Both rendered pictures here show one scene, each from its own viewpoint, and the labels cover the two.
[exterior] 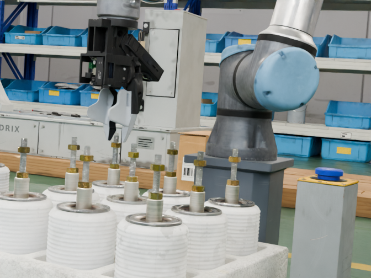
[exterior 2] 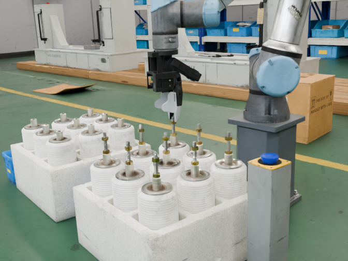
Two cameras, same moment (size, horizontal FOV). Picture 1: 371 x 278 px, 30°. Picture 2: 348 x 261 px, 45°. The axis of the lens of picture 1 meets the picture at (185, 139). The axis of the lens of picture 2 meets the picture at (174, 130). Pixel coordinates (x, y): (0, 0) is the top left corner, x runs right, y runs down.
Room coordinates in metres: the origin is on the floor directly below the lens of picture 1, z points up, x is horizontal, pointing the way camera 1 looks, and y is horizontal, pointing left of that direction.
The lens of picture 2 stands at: (0.09, -0.36, 0.65)
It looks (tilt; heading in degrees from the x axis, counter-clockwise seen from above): 16 degrees down; 23
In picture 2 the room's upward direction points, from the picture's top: 2 degrees counter-clockwise
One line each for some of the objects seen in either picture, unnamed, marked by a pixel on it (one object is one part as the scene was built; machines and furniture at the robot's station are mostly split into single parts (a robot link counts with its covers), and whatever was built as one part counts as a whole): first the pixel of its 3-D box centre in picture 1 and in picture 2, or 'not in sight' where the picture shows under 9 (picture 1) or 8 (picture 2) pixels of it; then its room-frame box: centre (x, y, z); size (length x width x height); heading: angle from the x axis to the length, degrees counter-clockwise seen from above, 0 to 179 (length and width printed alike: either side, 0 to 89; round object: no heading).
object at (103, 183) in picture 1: (113, 185); (174, 144); (1.23, 0.12, 0.25); 0.08 x 0.08 x 0.01
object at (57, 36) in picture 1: (72, 37); not in sight; (6.63, 1.15, 0.90); 0.50 x 0.38 x 0.21; 158
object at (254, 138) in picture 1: (242, 133); (266, 102); (1.46, -0.12, 0.35); 0.15 x 0.15 x 0.10
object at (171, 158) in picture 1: (171, 164); (199, 136); (1.18, 0.02, 0.30); 0.01 x 0.01 x 0.08
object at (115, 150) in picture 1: (115, 156); (173, 128); (1.23, 0.12, 0.30); 0.01 x 0.01 x 0.08
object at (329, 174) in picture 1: (328, 175); (269, 159); (1.00, -0.21, 0.32); 0.04 x 0.04 x 0.02
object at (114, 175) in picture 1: (114, 177); (173, 141); (1.23, 0.12, 0.26); 0.02 x 0.02 x 0.03
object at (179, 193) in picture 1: (169, 193); (199, 153); (1.18, 0.02, 0.25); 0.08 x 0.08 x 0.01
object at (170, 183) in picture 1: (169, 186); (199, 149); (1.18, 0.02, 0.26); 0.02 x 0.02 x 0.03
